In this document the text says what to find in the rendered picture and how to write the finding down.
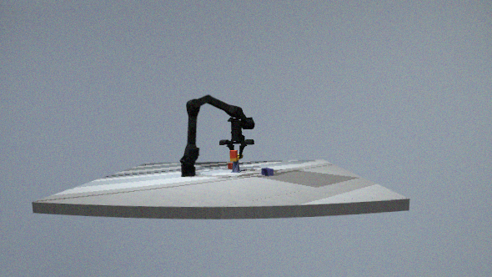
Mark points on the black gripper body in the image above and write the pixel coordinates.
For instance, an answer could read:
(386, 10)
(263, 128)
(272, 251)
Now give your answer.
(236, 136)

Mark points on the blue rectangular block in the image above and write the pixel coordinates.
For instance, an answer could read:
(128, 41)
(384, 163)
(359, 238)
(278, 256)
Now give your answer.
(267, 172)

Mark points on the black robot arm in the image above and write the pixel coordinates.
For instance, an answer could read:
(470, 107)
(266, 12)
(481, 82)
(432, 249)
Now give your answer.
(193, 106)

